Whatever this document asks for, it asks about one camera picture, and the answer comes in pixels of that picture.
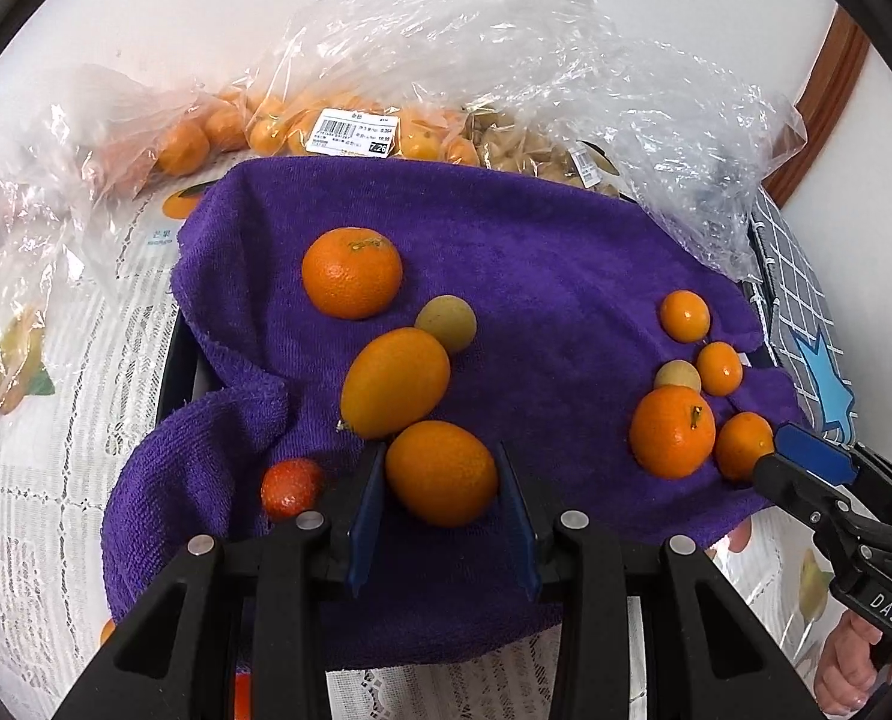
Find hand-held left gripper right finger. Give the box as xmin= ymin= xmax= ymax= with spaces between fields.
xmin=495 ymin=441 xmax=826 ymax=720

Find small red mandarin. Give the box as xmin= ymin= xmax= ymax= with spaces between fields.
xmin=261 ymin=457 xmax=325 ymax=520

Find crumpled clear plastic bag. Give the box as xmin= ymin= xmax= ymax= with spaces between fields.
xmin=0 ymin=64 xmax=162 ymax=421

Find yellow-green longan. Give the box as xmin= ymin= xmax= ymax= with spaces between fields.
xmin=414 ymin=295 xmax=478 ymax=355

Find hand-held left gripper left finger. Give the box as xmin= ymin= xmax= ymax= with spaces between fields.
xmin=52 ymin=442 xmax=388 ymax=720

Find purple terry towel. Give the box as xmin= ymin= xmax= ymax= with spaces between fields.
xmin=101 ymin=157 xmax=807 ymax=672

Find grey checkered notebook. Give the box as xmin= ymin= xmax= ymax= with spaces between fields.
xmin=746 ymin=187 xmax=860 ymax=443

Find person's right hand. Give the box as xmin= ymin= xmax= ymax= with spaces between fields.
xmin=812 ymin=610 xmax=892 ymax=717

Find oval orange citrus with stem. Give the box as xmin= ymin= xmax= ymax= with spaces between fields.
xmin=339 ymin=326 xmax=452 ymax=440

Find clear bag of kumquats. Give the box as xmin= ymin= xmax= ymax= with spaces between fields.
xmin=243 ymin=0 xmax=492 ymax=166

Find brown wooden door frame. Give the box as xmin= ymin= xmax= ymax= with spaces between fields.
xmin=765 ymin=7 xmax=871 ymax=203

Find medium mandarin with stem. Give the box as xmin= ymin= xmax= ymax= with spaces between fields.
xmin=630 ymin=385 xmax=717 ymax=479

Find small orange kumquat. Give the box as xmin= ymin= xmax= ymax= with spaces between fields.
xmin=714 ymin=412 xmax=776 ymax=482
xmin=696 ymin=341 xmax=744 ymax=396
xmin=658 ymin=290 xmax=712 ymax=342

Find large round mandarin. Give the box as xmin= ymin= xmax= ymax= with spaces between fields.
xmin=301 ymin=227 xmax=403 ymax=320

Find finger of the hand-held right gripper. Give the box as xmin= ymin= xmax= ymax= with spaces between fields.
xmin=752 ymin=452 xmax=892 ymax=550
xmin=774 ymin=424 xmax=892 ymax=503

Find clear bag of longans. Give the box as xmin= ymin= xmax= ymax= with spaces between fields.
xmin=461 ymin=15 xmax=807 ymax=282

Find tan longan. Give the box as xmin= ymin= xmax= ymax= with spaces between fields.
xmin=654 ymin=360 xmax=702 ymax=395

